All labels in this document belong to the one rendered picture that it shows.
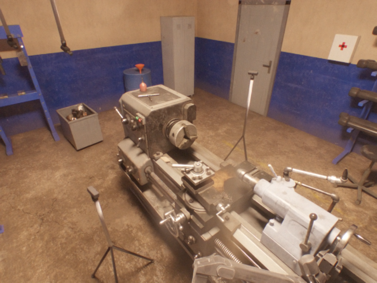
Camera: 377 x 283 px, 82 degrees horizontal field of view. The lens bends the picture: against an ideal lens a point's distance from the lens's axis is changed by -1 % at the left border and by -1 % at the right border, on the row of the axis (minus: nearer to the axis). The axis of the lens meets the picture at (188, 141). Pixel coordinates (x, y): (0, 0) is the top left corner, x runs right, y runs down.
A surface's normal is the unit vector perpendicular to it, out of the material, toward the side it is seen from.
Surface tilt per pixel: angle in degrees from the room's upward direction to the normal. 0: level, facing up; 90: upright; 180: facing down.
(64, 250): 0
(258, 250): 36
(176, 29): 90
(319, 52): 90
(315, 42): 90
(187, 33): 90
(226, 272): 52
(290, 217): 76
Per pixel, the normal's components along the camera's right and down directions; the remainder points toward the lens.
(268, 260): -0.47, -0.49
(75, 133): 0.69, 0.39
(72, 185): 0.00, -0.84
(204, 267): 0.10, -0.10
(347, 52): -0.79, 0.33
